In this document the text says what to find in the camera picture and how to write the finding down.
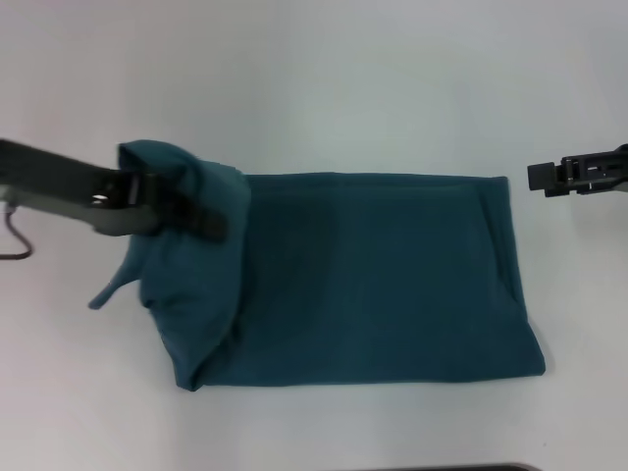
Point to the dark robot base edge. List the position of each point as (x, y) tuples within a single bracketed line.
[(486, 467)]

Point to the teal blue FREE print T-shirt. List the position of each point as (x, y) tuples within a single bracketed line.
[(368, 275)]

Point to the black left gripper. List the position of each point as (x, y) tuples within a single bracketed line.
[(59, 191)]

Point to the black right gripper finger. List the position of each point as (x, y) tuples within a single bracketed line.
[(539, 175)]

